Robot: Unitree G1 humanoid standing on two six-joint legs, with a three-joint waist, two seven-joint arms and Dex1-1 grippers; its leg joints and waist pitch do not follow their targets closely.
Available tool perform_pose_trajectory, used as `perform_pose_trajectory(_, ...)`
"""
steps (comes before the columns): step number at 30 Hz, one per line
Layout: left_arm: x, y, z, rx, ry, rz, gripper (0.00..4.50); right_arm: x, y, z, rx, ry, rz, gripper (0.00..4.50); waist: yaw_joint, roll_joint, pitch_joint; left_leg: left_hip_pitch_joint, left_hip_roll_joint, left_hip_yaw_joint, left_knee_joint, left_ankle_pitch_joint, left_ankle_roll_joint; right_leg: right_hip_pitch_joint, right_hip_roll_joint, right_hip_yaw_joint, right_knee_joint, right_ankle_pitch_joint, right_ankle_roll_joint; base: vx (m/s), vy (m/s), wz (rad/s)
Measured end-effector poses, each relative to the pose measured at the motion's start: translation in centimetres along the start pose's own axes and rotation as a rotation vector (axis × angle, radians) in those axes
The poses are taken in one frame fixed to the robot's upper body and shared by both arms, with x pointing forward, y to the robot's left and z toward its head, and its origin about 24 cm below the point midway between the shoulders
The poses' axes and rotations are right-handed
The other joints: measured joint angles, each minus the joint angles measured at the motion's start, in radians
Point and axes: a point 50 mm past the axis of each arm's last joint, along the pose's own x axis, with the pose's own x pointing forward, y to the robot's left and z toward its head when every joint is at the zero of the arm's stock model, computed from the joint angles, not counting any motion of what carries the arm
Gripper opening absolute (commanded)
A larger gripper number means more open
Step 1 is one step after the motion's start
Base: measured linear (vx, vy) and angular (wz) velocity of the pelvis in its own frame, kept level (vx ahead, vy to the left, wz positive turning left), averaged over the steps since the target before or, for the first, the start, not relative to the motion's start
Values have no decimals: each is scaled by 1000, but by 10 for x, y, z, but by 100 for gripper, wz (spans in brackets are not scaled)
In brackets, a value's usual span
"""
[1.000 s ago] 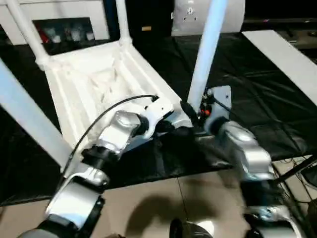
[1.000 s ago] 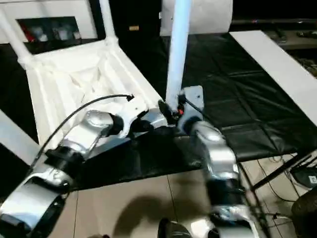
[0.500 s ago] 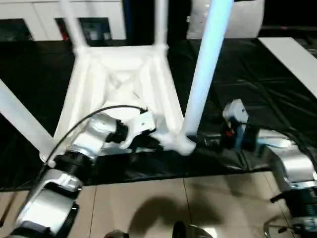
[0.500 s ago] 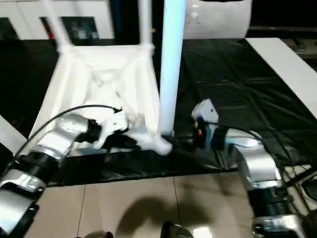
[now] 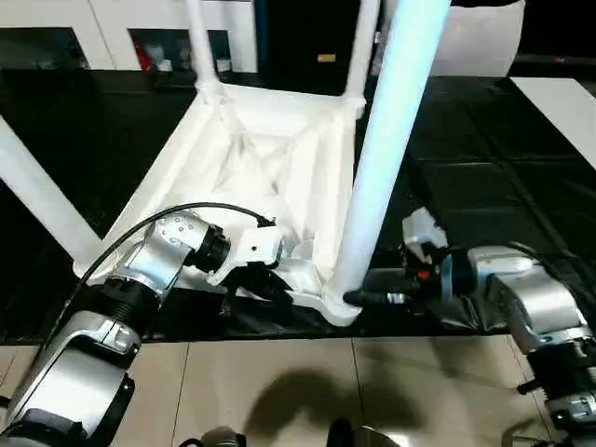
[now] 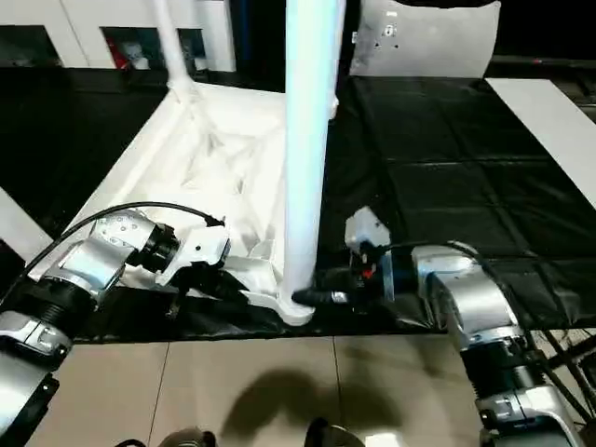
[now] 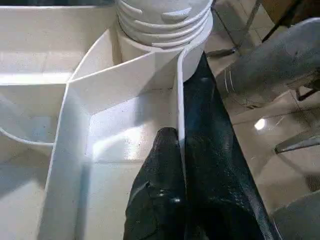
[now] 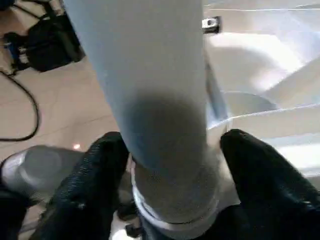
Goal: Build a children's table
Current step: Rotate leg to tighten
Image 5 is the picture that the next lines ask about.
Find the white plastic table top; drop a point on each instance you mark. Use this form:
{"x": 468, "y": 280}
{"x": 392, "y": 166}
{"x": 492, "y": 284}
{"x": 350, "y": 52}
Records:
{"x": 256, "y": 139}

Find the white plastic table leg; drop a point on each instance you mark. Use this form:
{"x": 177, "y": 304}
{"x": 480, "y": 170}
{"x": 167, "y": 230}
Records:
{"x": 202, "y": 46}
{"x": 386, "y": 139}
{"x": 361, "y": 46}
{"x": 37, "y": 186}

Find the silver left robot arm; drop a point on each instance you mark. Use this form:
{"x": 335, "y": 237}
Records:
{"x": 116, "y": 316}

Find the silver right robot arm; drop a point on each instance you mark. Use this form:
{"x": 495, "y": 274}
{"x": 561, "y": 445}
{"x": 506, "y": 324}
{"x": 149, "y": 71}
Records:
{"x": 531, "y": 298}

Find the black work mat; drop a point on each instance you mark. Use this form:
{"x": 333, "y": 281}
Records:
{"x": 489, "y": 186}

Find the black robot right foot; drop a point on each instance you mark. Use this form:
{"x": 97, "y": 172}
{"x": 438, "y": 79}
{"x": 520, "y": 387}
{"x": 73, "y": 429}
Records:
{"x": 358, "y": 435}

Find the black floor stand foot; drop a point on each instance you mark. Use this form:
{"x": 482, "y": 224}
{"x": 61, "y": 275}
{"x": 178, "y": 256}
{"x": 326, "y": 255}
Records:
{"x": 528, "y": 387}

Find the white flat board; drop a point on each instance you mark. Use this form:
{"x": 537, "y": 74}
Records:
{"x": 559, "y": 121}

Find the small white jar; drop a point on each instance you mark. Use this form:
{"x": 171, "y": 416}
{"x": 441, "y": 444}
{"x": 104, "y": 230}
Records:
{"x": 222, "y": 65}

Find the small tan label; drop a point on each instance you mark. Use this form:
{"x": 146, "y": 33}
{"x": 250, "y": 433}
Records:
{"x": 327, "y": 58}

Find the grey cushion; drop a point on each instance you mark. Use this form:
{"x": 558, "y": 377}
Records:
{"x": 475, "y": 42}

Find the red packet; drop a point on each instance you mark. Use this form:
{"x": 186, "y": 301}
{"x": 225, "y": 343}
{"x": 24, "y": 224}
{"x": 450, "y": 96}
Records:
{"x": 141, "y": 57}

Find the black sofa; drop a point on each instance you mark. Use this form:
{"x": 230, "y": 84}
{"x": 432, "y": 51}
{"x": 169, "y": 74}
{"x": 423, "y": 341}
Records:
{"x": 302, "y": 28}

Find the black television with red logo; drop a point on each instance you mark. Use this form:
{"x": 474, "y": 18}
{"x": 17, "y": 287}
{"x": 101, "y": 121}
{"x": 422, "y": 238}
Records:
{"x": 559, "y": 59}

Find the white sideboard cabinet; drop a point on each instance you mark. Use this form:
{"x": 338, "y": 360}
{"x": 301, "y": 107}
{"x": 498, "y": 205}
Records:
{"x": 107, "y": 28}

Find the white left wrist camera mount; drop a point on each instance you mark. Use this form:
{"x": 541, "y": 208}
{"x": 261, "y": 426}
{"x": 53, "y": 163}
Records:
{"x": 258, "y": 247}

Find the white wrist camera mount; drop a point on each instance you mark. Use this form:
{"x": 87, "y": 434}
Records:
{"x": 423, "y": 233}
{"x": 258, "y": 247}

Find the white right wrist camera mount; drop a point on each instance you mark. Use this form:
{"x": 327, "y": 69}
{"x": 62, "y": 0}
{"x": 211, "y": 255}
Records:
{"x": 423, "y": 233}

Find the silver metal stand frame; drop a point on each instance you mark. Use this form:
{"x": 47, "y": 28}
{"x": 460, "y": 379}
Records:
{"x": 510, "y": 437}

